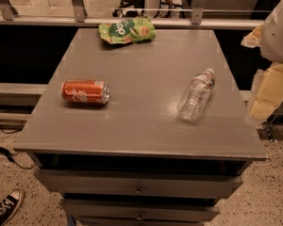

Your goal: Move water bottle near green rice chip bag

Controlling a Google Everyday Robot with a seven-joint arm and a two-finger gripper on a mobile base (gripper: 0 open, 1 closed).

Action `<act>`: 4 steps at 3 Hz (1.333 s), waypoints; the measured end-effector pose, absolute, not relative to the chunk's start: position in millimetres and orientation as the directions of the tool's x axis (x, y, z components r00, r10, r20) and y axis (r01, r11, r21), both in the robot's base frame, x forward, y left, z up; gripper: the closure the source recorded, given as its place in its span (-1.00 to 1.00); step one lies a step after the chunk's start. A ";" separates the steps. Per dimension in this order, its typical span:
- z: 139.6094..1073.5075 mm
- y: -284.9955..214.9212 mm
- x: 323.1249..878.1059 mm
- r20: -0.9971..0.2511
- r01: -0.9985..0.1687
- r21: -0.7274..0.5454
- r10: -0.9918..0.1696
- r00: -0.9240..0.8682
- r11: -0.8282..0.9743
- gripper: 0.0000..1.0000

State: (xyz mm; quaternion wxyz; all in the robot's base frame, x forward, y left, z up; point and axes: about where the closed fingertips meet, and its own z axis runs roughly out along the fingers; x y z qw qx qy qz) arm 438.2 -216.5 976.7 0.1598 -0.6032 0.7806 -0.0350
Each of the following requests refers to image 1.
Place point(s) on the metal railing frame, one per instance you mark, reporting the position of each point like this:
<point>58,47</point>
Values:
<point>199,14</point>

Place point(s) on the orange soda can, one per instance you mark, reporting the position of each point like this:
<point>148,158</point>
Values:
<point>94,92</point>

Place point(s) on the black white sneaker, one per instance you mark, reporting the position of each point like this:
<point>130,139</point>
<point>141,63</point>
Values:
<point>10,205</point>

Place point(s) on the green rice chip bag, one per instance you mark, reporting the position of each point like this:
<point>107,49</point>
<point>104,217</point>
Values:
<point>128,31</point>

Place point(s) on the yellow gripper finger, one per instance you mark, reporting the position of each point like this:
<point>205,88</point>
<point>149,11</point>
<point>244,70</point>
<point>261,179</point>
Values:
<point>253,39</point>
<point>266,94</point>

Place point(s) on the grey drawer cabinet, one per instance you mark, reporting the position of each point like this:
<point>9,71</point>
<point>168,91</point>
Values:
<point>137,130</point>

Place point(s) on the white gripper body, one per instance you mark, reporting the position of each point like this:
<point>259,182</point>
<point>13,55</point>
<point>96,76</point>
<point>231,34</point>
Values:
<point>278,37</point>

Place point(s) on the black office chair base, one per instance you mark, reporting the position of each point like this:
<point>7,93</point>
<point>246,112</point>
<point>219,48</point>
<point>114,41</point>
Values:
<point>138,0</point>

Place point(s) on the upper grey drawer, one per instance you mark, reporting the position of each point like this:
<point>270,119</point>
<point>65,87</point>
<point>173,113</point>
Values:
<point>139,184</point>

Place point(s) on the clear plastic water bottle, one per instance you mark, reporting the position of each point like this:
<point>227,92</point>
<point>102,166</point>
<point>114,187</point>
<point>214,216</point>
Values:
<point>194,100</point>

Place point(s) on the grey drawer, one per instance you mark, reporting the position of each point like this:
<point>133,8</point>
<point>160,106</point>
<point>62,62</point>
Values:
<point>139,184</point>
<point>138,210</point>

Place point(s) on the lower grey drawer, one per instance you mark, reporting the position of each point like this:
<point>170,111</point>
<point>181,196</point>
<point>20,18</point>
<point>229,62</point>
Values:
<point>138,210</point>

